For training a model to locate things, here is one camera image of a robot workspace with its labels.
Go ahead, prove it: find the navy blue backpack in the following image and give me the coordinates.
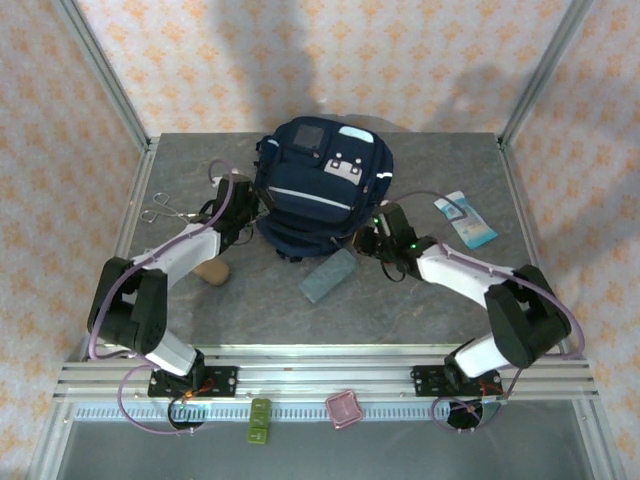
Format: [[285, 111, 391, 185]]
[[252, 115, 396, 262]]

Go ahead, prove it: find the tan beige pouch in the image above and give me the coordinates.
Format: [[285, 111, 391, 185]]
[[193, 259, 231, 287]]

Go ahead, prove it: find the blue white wipes pack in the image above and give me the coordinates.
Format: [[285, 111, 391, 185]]
[[433, 191, 500, 251]]

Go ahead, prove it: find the metal scissors clamp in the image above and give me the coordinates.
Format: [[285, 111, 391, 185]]
[[141, 192, 202, 226]]

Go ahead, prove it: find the pink square tray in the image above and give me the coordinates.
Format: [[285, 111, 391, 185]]
[[324, 389, 364, 431]]

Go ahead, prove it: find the green button box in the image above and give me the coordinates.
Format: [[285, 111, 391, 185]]
[[245, 398, 273, 445]]

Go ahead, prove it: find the left aluminium side rail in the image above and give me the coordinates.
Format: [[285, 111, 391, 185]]
[[79, 138, 161, 362]]

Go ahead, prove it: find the aluminium side rail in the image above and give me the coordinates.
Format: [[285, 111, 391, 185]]
[[496, 138, 572, 359], [79, 138, 161, 362]]

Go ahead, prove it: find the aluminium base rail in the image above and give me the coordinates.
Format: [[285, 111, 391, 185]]
[[53, 343, 599, 402]]

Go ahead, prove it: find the right aluminium side rail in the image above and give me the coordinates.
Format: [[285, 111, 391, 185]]
[[496, 138, 572, 359]]

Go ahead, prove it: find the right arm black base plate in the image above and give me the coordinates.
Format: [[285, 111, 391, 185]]
[[409, 363, 502, 399]]

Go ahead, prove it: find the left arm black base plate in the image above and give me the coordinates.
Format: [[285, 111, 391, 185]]
[[147, 365, 240, 399]]

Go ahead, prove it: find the slotted grey cable duct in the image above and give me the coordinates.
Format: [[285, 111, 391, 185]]
[[74, 403, 451, 422]]

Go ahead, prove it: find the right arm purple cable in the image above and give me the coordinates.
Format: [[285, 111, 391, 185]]
[[379, 189, 586, 434]]

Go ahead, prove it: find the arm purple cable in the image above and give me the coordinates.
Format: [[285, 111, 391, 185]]
[[87, 159, 239, 436], [379, 189, 586, 434]]

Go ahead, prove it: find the left aluminium frame post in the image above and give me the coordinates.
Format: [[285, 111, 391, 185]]
[[52, 0, 152, 151]]

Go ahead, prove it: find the aluminium frame post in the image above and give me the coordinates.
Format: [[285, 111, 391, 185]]
[[52, 0, 152, 151], [498, 0, 594, 149]]

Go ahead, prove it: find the right aluminium frame post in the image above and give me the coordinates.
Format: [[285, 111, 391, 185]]
[[498, 0, 594, 149]]

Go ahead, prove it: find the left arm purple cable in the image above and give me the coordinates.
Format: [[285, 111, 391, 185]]
[[87, 159, 239, 436]]

